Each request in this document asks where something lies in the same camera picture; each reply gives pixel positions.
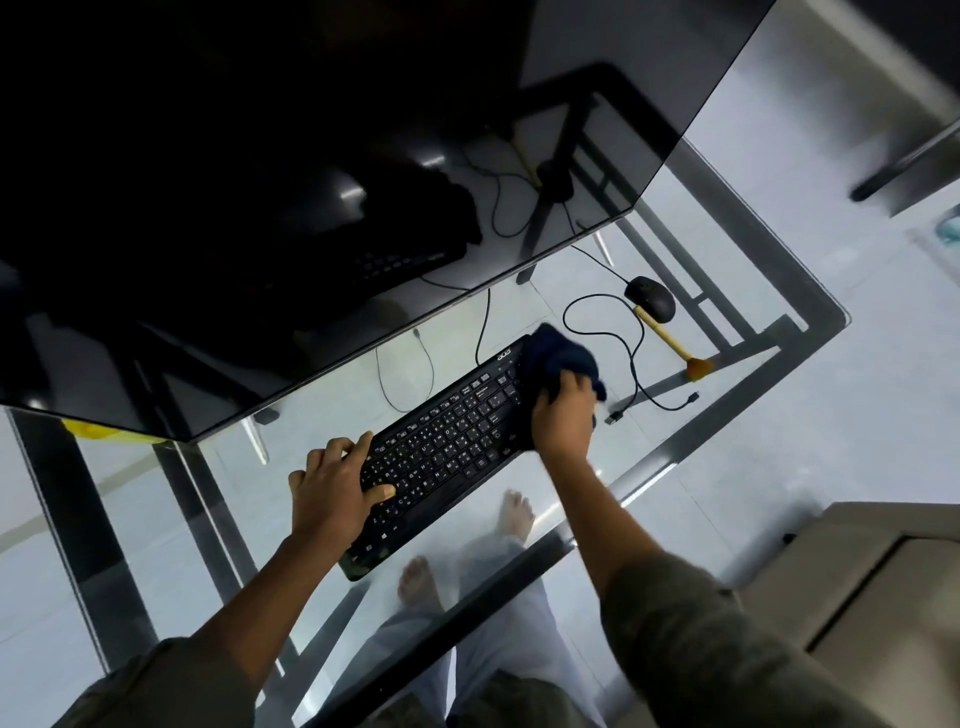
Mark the dark blue cloth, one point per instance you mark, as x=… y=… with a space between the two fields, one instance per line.
x=555 y=352

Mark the person's left hand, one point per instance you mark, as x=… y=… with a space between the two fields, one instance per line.
x=330 y=499

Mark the person's legs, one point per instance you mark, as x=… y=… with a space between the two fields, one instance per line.
x=502 y=637

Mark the black computer mouse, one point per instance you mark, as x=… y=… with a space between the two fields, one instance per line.
x=651 y=298

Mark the person's right forearm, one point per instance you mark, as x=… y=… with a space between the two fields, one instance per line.
x=600 y=517

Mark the yellow plastic cup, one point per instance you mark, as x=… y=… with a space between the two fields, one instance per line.
x=105 y=433

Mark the dark furniture panel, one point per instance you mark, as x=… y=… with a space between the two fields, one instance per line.
x=915 y=37

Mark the beige upholstered chair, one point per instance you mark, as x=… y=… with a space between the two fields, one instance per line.
x=862 y=600

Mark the black monitor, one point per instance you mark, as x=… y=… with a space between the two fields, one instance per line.
x=300 y=150

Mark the glass desk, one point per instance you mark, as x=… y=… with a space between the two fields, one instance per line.
x=750 y=300

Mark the black keyboard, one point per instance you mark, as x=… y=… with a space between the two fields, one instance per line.
x=450 y=442

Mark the person's right hand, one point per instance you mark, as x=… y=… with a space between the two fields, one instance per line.
x=566 y=424

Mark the black furniture foot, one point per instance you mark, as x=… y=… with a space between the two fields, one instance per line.
x=900 y=172

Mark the person's left forearm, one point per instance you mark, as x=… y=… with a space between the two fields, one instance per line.
x=270 y=607

